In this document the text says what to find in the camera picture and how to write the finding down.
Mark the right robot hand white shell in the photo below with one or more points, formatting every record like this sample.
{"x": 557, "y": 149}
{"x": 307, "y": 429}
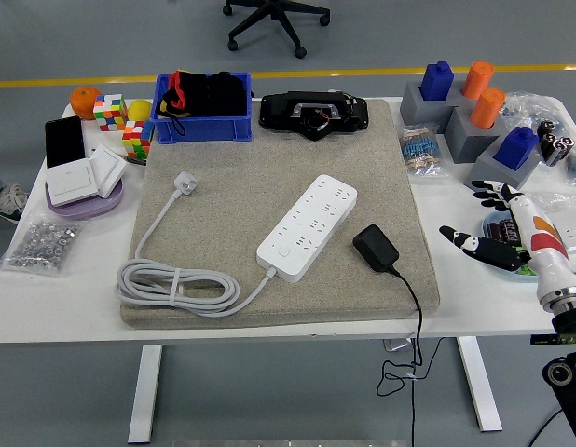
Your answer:
{"x": 544, "y": 251}

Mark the pile of green cylinders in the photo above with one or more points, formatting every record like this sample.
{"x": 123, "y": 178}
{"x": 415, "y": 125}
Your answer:
{"x": 530, "y": 270}

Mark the row of dark capacitors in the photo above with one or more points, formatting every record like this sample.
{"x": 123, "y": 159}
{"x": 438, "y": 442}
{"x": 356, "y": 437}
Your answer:
{"x": 500, "y": 230}

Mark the light blue plate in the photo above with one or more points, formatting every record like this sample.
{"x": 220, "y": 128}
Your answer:
{"x": 490, "y": 217}

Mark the black table control panel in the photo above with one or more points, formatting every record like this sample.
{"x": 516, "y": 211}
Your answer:
{"x": 544, "y": 340}

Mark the blue square peg block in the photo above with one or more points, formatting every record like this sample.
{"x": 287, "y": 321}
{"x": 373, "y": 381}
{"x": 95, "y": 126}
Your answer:
{"x": 436, "y": 84}
{"x": 516, "y": 149}

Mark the bundle of large black capacitors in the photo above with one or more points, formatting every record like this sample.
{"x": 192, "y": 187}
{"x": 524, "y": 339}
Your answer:
{"x": 553, "y": 144}

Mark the clear bag of small parts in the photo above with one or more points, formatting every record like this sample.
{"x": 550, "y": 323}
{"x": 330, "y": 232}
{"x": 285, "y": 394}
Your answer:
{"x": 525, "y": 109}

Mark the orange cylinder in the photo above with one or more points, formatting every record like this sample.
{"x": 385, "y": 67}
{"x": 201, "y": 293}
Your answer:
{"x": 487, "y": 109}
{"x": 476, "y": 81}

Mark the bag of resistors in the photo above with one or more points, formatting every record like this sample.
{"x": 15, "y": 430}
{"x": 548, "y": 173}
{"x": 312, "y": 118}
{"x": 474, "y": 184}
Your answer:
{"x": 421, "y": 151}

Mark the black electronic device housing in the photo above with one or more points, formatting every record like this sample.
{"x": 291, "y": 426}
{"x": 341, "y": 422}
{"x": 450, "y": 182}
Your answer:
{"x": 278, "y": 112}

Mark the grey-brown mat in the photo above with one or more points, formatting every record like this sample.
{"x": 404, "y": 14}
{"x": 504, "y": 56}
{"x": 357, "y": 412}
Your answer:
{"x": 232, "y": 186}

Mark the black office chair base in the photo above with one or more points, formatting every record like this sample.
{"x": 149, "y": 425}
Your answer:
{"x": 271, "y": 9}

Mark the blue plastic bin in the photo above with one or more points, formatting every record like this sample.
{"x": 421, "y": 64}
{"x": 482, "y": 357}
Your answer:
{"x": 199, "y": 130}

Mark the black and red fabric bundle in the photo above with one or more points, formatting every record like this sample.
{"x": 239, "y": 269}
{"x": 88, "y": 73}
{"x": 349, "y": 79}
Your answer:
{"x": 213, "y": 95}

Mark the multicoloured puzzle cube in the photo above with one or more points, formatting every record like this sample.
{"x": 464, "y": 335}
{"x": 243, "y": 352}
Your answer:
{"x": 110, "y": 112}
{"x": 136, "y": 137}

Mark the yellow lemon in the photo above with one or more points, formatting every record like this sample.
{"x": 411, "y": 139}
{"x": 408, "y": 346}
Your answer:
{"x": 140, "y": 111}

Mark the purple round box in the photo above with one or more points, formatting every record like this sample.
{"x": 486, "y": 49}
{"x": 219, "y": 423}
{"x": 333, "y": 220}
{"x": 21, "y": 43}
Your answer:
{"x": 92, "y": 209}

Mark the orange fruit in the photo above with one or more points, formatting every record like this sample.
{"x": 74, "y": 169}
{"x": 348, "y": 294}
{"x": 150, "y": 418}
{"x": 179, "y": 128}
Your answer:
{"x": 83, "y": 102}

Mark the black smartphone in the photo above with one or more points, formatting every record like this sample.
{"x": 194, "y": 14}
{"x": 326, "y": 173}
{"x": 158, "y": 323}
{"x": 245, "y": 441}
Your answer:
{"x": 64, "y": 142}

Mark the bag of metal nuts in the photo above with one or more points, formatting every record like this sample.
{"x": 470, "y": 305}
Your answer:
{"x": 41, "y": 242}

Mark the person's shoe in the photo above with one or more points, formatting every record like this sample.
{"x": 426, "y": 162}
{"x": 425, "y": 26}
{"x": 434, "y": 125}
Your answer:
{"x": 8, "y": 202}

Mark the silver metal bracket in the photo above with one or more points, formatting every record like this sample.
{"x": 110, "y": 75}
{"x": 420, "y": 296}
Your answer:
{"x": 395, "y": 345}

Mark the small white wall switch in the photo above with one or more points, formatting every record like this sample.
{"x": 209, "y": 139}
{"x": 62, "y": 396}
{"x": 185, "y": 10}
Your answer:
{"x": 106, "y": 167}

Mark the large white wall switch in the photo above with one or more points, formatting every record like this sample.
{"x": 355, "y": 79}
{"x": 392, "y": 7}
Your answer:
{"x": 71, "y": 181}

